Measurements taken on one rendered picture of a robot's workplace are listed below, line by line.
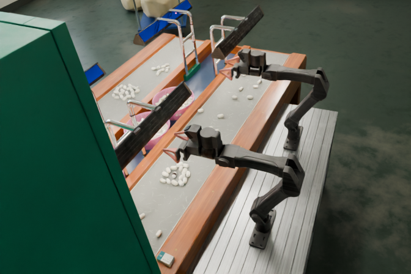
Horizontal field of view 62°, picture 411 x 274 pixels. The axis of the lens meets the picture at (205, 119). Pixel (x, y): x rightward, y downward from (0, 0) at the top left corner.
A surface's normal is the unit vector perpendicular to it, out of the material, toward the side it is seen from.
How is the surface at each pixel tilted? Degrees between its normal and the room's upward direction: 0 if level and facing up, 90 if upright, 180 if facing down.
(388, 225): 0
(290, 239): 0
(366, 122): 0
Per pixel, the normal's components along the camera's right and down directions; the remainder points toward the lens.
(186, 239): -0.11, -0.77
